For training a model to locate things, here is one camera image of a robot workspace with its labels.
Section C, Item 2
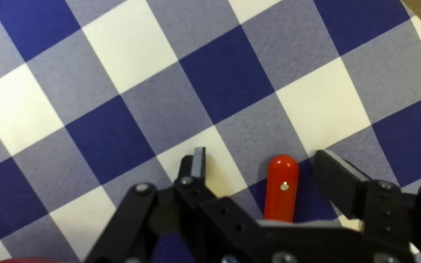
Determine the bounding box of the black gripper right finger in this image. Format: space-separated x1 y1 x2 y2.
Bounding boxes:
311 150 421 263

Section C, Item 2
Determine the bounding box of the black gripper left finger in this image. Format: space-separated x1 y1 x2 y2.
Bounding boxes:
83 147 217 263

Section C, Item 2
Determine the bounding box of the red handled metal spoon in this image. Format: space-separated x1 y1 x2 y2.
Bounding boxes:
261 154 300 226

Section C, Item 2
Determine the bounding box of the blue white checkered tablecloth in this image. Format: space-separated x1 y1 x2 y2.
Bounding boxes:
0 0 421 263

